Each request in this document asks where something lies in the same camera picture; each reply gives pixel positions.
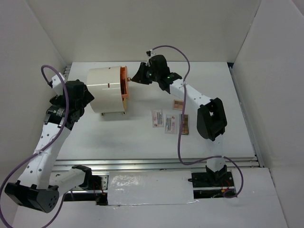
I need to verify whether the pink square eyeshadow palette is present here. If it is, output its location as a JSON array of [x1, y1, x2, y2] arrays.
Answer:
[[173, 100, 184, 110]]

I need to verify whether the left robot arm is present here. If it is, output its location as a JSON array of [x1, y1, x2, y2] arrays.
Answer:
[[5, 80, 94, 213]]

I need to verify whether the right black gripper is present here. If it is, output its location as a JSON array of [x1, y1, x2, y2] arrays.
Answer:
[[131, 62, 160, 85]]

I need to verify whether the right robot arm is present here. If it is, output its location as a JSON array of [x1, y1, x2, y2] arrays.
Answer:
[[131, 51, 227, 186]]

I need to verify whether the white taped cover plate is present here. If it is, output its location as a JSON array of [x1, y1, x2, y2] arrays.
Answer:
[[107, 171, 195, 206]]

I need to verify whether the long brown eyeshadow palette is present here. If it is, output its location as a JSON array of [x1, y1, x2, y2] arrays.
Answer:
[[180, 114, 189, 135]]

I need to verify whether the clear sticker pack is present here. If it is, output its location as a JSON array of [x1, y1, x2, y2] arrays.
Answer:
[[152, 109, 164, 128], [165, 114, 178, 134]]

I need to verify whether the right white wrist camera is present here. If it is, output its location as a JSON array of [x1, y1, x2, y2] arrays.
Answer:
[[146, 49, 156, 58]]

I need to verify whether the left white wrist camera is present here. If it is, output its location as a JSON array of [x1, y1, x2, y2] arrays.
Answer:
[[48, 73, 67, 95]]

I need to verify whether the left aluminium side rail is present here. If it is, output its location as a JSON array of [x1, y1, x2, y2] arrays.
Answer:
[[63, 65, 71, 78]]

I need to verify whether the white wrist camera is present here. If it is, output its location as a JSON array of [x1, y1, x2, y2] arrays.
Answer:
[[48, 73, 67, 95], [146, 49, 156, 58]]

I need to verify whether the clear sticker pack right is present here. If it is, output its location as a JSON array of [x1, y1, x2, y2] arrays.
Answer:
[[165, 114, 178, 134]]

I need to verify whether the clear sticker pack left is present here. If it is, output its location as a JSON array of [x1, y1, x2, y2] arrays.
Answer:
[[152, 109, 164, 128]]

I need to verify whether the cream round drawer cabinet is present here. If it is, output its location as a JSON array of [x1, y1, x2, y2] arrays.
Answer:
[[87, 66, 125, 115]]

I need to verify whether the aluminium front rail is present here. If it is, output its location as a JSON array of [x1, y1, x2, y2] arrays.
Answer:
[[54, 158, 259, 172]]

